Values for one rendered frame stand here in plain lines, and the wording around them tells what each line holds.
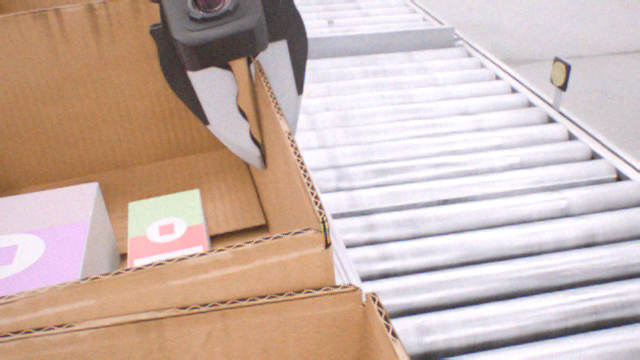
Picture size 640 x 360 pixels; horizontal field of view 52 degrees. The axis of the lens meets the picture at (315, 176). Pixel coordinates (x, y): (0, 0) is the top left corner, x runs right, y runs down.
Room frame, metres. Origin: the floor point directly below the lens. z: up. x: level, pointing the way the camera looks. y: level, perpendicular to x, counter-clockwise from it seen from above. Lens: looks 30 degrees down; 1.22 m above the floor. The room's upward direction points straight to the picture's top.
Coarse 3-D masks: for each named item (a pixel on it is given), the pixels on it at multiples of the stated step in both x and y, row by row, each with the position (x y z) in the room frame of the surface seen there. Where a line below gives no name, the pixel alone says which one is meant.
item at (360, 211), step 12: (576, 180) 0.80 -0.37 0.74; (588, 180) 0.81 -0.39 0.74; (600, 180) 0.81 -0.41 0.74; (612, 180) 0.81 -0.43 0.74; (480, 192) 0.77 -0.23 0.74; (492, 192) 0.77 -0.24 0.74; (504, 192) 0.78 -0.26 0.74; (516, 192) 0.78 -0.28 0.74; (528, 192) 0.78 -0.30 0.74; (384, 204) 0.74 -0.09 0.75; (396, 204) 0.74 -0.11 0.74; (408, 204) 0.74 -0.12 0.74; (420, 204) 0.75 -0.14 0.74; (432, 204) 0.75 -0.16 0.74; (444, 204) 0.76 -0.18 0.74; (336, 216) 0.72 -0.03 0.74; (348, 216) 0.72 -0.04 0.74; (360, 216) 0.73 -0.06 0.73
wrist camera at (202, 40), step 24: (168, 0) 0.32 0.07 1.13; (192, 0) 0.31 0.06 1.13; (216, 0) 0.31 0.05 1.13; (240, 0) 0.31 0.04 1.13; (168, 24) 0.31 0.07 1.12; (192, 24) 0.30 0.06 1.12; (216, 24) 0.30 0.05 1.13; (240, 24) 0.30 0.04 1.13; (264, 24) 0.31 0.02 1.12; (192, 48) 0.30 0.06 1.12; (216, 48) 0.30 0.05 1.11; (240, 48) 0.31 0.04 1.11; (264, 48) 0.31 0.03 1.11
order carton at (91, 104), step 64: (128, 0) 0.57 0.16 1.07; (0, 64) 0.54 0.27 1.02; (64, 64) 0.55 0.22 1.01; (128, 64) 0.56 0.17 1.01; (256, 64) 0.38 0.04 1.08; (0, 128) 0.54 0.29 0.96; (64, 128) 0.55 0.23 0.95; (128, 128) 0.56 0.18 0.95; (192, 128) 0.57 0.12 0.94; (256, 128) 0.43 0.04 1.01; (0, 192) 0.53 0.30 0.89; (128, 192) 0.51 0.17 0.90; (256, 192) 0.50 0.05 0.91; (192, 256) 0.20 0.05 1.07; (256, 256) 0.20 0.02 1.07; (320, 256) 0.21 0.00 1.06; (0, 320) 0.18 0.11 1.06; (64, 320) 0.18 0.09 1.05
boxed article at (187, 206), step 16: (192, 192) 0.43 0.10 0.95; (144, 208) 0.42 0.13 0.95; (160, 208) 0.41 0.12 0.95; (176, 208) 0.41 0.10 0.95; (192, 208) 0.41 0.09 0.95; (128, 224) 0.40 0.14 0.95; (144, 224) 0.39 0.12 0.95; (160, 224) 0.39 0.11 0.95; (176, 224) 0.39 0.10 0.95; (192, 224) 0.39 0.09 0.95; (128, 240) 0.38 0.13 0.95; (144, 240) 0.37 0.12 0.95; (160, 240) 0.37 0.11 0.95; (176, 240) 0.37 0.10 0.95; (192, 240) 0.37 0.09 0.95; (208, 240) 0.37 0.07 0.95; (128, 256) 0.36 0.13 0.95; (144, 256) 0.36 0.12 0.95; (160, 256) 0.36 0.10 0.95; (176, 256) 0.35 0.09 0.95
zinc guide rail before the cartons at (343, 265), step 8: (312, 176) 0.57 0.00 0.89; (328, 216) 0.49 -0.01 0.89; (336, 232) 0.47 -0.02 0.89; (336, 240) 0.46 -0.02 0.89; (336, 248) 0.44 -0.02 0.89; (344, 248) 0.44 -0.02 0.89; (336, 256) 0.43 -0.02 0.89; (344, 256) 0.43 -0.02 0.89; (336, 264) 0.42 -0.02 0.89; (344, 264) 0.42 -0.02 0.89; (352, 264) 0.42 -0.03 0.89; (336, 272) 0.41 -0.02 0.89; (344, 272) 0.41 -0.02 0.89; (352, 272) 0.41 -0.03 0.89; (336, 280) 0.40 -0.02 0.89; (344, 280) 0.40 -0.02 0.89; (352, 280) 0.40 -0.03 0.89; (360, 280) 0.40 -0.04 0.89
